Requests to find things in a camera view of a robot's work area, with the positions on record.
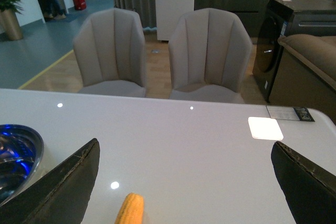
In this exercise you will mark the left beige upholstered chair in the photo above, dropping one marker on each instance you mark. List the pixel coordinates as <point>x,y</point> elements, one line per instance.
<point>111,55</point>

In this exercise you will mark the yellow corn cob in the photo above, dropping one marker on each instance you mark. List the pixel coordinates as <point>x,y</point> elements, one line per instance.
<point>132,209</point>

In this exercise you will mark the right beige upholstered chair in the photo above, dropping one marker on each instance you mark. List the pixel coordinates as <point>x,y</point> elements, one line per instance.
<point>209,52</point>

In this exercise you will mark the beige upholstered chair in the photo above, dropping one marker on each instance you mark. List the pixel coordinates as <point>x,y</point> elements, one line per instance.
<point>111,55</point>
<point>209,52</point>

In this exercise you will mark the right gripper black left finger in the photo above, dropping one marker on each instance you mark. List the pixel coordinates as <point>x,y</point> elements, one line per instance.
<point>62,195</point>

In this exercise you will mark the table label sticker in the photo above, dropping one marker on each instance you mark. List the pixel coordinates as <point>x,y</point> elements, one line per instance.
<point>289,113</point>

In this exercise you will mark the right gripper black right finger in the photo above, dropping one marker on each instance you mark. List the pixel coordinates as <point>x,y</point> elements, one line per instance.
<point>309,189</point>

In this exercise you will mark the brown sofa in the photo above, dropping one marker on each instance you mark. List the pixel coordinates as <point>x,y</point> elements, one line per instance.
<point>306,73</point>

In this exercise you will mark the potted green plant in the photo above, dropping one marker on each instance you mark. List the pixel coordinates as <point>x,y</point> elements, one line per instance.
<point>9,21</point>

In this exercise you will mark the cream electric cooking pot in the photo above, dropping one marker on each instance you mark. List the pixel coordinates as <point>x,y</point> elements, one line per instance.
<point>22,149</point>

